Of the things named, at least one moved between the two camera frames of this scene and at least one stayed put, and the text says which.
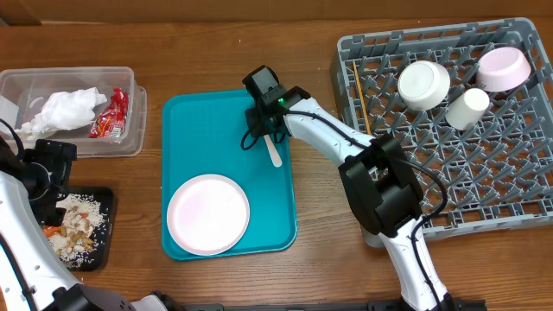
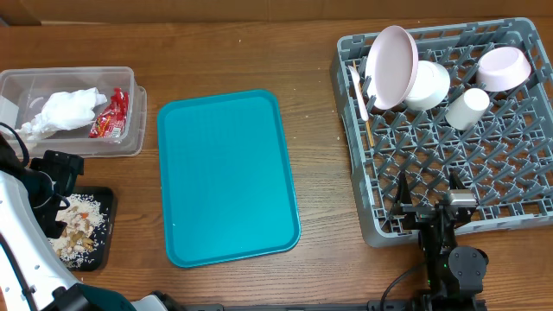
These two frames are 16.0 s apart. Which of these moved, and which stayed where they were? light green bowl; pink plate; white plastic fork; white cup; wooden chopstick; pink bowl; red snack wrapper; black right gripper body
Moved: white plastic fork; black right gripper body; pink plate
Stayed: pink bowl; wooden chopstick; light green bowl; white cup; red snack wrapper
